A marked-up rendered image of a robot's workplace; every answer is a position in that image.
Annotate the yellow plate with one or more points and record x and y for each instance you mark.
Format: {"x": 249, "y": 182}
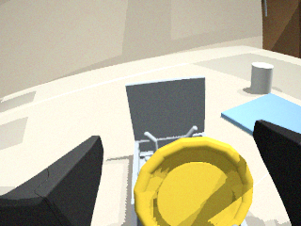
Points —
{"x": 194, "y": 182}

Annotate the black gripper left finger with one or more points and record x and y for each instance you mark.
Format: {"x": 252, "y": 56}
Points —
{"x": 63, "y": 194}

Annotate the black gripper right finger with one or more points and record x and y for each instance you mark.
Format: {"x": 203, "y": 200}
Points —
{"x": 280, "y": 150}

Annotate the grey cylinder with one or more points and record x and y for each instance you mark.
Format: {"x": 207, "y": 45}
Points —
{"x": 261, "y": 78}

